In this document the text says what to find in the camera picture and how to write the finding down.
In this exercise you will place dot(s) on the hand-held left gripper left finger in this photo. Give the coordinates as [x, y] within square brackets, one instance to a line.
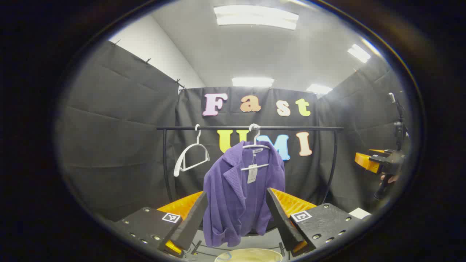
[193, 222]

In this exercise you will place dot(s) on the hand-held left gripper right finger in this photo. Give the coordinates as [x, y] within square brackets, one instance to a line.
[282, 222]

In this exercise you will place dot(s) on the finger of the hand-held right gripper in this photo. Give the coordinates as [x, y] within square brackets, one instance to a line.
[376, 150]
[366, 163]

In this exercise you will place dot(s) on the purple knit jacket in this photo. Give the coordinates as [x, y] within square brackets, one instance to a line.
[233, 196]

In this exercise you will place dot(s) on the beige laundry hamper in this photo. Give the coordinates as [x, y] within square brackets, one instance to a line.
[247, 255]

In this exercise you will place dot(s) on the white hanger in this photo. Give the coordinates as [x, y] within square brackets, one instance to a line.
[182, 156]
[255, 167]

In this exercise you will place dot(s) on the black clothes rack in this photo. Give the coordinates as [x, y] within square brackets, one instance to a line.
[218, 128]

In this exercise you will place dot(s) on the white box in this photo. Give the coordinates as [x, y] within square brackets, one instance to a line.
[359, 213]

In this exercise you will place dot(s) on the black backdrop cloth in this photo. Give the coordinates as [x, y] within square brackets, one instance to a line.
[120, 145]

